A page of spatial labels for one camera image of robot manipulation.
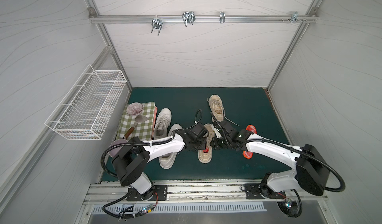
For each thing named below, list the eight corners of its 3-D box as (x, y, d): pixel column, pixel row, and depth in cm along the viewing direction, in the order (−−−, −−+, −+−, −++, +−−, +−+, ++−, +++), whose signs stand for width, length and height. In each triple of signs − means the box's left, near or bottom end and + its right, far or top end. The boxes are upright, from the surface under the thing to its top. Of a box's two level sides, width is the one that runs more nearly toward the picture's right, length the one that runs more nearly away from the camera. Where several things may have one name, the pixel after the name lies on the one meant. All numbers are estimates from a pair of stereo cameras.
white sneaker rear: (154, 139, 93) (151, 132, 87) (159, 111, 108) (157, 103, 101) (168, 139, 93) (166, 132, 87) (171, 111, 108) (170, 103, 101)
